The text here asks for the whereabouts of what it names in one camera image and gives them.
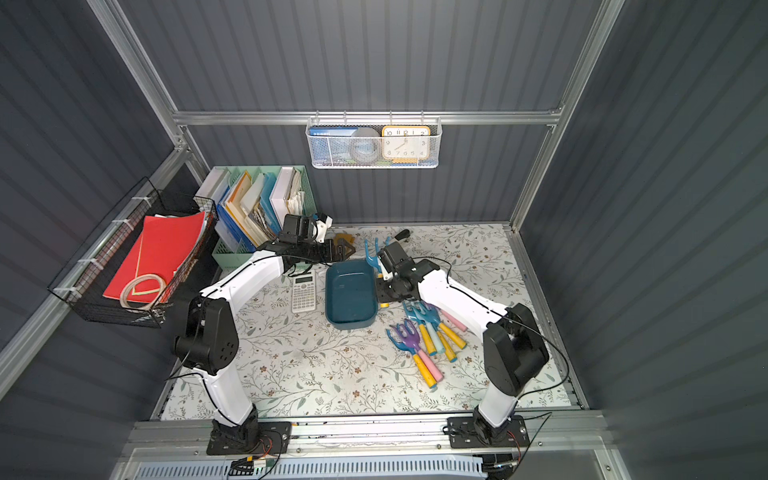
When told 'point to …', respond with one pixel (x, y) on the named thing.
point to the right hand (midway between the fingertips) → (386, 290)
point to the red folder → (164, 245)
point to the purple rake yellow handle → (411, 349)
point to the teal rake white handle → (428, 325)
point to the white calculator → (304, 292)
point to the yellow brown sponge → (348, 237)
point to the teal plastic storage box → (351, 293)
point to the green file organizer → (250, 204)
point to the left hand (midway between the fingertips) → (341, 249)
